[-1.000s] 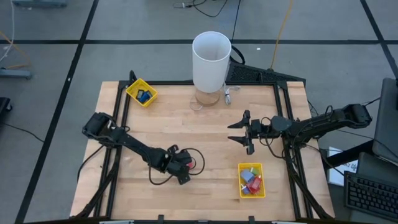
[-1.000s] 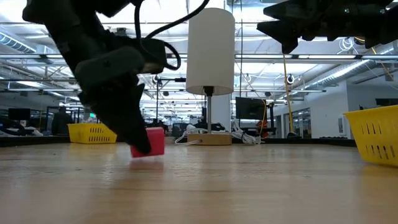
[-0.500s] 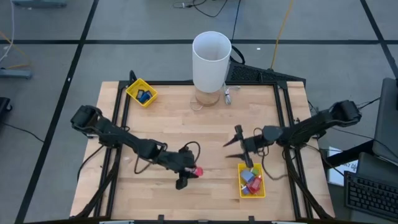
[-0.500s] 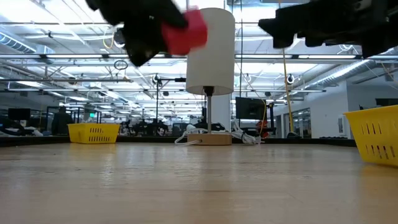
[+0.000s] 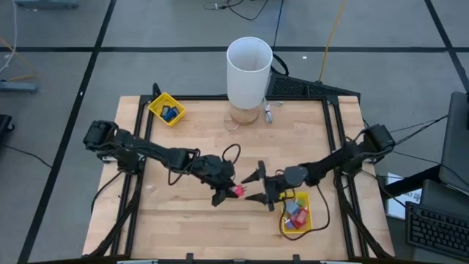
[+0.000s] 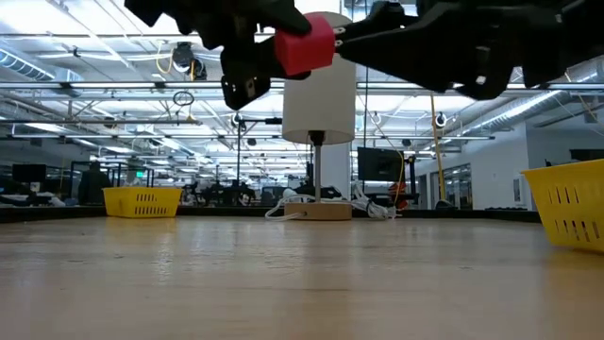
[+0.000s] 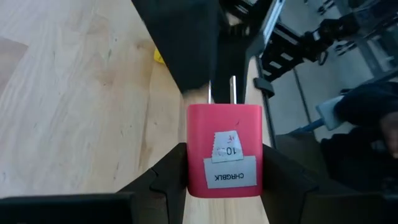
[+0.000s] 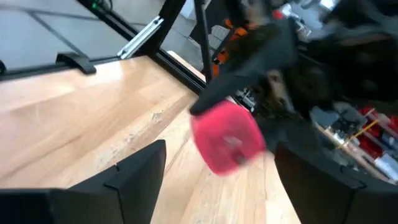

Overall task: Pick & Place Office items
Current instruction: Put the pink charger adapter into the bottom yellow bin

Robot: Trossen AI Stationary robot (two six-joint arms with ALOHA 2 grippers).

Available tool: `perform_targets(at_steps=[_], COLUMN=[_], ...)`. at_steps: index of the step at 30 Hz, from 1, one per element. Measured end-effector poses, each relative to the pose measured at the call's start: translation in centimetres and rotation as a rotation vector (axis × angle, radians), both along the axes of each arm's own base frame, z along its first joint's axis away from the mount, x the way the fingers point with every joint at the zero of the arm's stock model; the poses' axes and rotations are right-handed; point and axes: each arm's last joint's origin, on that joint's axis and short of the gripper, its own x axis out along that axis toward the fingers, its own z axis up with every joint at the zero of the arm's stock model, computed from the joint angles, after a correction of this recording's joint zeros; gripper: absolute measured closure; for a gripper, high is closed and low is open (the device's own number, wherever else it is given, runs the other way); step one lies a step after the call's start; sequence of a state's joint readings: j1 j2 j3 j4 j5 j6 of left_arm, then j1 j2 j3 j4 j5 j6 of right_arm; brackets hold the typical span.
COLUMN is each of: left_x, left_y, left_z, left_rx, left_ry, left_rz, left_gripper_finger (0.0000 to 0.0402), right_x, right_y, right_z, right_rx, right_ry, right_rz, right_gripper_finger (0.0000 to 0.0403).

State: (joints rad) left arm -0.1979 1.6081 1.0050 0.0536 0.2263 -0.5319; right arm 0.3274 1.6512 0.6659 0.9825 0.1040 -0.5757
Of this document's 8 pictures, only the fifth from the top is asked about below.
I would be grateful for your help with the grey stand foot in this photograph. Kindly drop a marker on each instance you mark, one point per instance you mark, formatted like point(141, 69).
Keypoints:
point(18, 87)
point(47, 3)

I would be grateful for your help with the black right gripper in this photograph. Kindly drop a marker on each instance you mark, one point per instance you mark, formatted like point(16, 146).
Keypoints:
point(273, 183)

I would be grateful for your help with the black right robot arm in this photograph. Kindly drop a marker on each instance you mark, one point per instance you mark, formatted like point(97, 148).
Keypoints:
point(329, 165)

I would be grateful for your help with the black floor object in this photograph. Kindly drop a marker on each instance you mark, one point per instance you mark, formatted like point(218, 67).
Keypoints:
point(5, 122)

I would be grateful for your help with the blue rectangular box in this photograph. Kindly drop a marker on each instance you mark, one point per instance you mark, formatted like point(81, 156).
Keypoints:
point(169, 115)

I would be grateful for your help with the white paper sheet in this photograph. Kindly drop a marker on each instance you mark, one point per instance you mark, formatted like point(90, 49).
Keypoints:
point(397, 209)

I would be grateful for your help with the black keyboard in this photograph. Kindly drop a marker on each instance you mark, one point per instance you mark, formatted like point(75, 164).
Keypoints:
point(436, 231)

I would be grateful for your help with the black aluminium table frame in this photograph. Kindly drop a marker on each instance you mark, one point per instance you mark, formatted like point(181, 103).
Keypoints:
point(329, 117)

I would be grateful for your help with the pink dual-USB charger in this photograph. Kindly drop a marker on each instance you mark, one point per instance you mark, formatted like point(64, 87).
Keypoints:
point(239, 190)

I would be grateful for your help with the light blue charger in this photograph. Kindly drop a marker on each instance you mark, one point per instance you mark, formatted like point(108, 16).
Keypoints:
point(292, 207)

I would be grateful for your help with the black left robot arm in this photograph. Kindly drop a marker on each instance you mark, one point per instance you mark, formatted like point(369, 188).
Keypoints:
point(146, 148)

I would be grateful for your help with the white cylindrical lamp shade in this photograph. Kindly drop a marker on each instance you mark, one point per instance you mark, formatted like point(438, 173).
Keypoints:
point(248, 84)

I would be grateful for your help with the yellow plastic basket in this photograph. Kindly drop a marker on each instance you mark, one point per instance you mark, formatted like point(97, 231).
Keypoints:
point(155, 106)
point(309, 227)

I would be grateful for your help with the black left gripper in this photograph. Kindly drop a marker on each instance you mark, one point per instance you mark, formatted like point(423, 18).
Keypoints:
point(218, 172)

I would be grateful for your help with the large red wall charger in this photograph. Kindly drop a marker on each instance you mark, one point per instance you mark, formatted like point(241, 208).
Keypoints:
point(297, 221)

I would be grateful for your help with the round wooden lamp base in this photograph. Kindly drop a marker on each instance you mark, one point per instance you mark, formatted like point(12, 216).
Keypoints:
point(244, 117)

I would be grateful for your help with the black perforated mount panel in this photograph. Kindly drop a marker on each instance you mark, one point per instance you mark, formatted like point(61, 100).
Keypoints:
point(293, 88)

